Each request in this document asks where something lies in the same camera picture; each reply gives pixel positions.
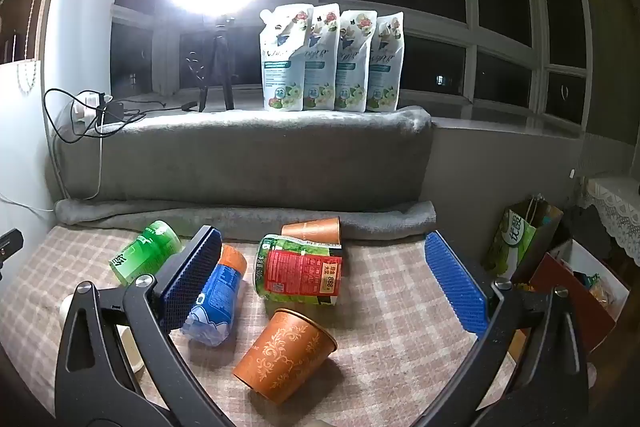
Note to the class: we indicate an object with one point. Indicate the black power adapter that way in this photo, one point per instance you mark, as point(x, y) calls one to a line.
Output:
point(114, 112)

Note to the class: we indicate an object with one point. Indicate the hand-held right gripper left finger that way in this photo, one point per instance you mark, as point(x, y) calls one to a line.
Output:
point(192, 279)

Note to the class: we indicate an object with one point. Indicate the floral refill pouch with spout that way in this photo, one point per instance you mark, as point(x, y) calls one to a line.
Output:
point(282, 62)

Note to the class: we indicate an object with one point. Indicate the green can with red label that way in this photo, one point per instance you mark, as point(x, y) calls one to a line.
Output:
point(300, 272)

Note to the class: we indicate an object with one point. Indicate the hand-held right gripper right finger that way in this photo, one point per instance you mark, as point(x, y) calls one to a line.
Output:
point(457, 289)

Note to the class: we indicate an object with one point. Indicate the orange patterned paper cup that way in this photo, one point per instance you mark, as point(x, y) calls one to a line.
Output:
point(282, 357)

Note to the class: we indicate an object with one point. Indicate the grey fleece blanket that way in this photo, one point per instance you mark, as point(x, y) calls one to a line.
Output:
point(250, 162)

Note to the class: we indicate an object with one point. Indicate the white power strip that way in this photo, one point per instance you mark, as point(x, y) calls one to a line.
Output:
point(82, 104)

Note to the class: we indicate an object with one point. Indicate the plain orange paper cup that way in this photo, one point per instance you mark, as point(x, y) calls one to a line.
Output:
point(312, 229)

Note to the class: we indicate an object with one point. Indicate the white window frame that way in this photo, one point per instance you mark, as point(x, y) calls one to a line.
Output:
point(472, 22)

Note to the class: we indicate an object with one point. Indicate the white lace cloth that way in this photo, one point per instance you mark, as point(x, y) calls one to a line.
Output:
point(620, 207)

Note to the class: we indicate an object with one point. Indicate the checked blanket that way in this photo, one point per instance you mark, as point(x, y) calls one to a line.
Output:
point(390, 342)

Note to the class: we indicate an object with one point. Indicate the red cardboard box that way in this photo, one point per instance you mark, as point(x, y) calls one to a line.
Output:
point(595, 312)

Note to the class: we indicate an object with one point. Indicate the black clamp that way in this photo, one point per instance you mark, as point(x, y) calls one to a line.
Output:
point(10, 244)

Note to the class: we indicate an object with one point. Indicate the green paper bag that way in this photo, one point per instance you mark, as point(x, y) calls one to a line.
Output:
point(520, 242)

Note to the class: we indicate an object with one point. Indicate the green bottle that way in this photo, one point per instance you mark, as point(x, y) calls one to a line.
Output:
point(142, 254)

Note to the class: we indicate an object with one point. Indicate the blue label bottle orange cap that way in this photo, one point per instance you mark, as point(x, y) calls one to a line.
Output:
point(217, 302)

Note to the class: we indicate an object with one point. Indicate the white cup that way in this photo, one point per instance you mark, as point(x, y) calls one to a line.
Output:
point(131, 353)

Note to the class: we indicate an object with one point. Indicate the black tripod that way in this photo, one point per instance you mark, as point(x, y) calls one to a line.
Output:
point(220, 52)

